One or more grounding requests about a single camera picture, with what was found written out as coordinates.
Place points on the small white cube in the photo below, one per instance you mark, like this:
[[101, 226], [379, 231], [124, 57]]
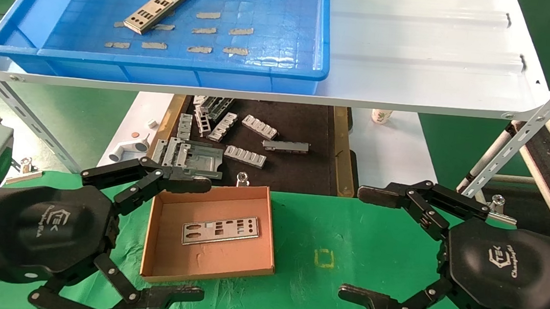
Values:
[[152, 123]]

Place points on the blue plastic tray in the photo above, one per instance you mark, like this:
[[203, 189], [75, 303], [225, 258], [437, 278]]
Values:
[[276, 7]]

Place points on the silver metal I/O shield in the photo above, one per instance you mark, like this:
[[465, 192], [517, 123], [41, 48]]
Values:
[[229, 234], [132, 22]]

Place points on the perforated grey shelf upright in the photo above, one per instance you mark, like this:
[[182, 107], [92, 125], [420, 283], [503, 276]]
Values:
[[527, 130], [14, 102]]

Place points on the patterned paper cup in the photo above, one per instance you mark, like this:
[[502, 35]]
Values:
[[381, 116]]

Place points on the grey slotted metal bracket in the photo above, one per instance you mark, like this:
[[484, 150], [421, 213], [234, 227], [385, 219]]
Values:
[[223, 127], [245, 156], [260, 127]]

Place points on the small grey metal bracket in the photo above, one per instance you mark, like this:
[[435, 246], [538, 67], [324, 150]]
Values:
[[198, 100]]

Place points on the grey tape strip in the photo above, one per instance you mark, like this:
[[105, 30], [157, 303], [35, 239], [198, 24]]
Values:
[[117, 44], [235, 50], [199, 49], [165, 27], [204, 30], [241, 31], [154, 45], [119, 24], [208, 15]]

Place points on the dark grey metal bracket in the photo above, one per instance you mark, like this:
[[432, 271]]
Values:
[[218, 107]]

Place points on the large flat grey metal plate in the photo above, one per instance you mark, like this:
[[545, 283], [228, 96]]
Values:
[[204, 161]]

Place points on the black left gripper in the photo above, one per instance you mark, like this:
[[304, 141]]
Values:
[[48, 227]]

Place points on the green table cloth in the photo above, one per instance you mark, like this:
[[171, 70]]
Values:
[[347, 229]]

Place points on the silver binder clip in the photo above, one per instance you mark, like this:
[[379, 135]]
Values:
[[499, 207], [25, 175], [242, 180]]

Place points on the shallow brown cardboard box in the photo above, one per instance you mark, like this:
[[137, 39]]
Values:
[[207, 262]]

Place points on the narrow grey metal bracket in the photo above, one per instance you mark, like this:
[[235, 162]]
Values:
[[173, 151], [159, 151], [185, 127]]

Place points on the ladder-shaped metal bracket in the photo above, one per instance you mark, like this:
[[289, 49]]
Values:
[[202, 120]]

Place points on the white tube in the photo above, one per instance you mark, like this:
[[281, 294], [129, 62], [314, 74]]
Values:
[[490, 153]]

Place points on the white plastic pipe fitting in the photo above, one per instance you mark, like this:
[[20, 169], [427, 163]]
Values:
[[125, 151]]

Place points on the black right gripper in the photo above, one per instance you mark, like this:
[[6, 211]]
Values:
[[501, 270]]

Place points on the long grey metal bar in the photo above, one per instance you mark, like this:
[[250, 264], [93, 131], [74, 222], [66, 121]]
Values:
[[285, 146]]

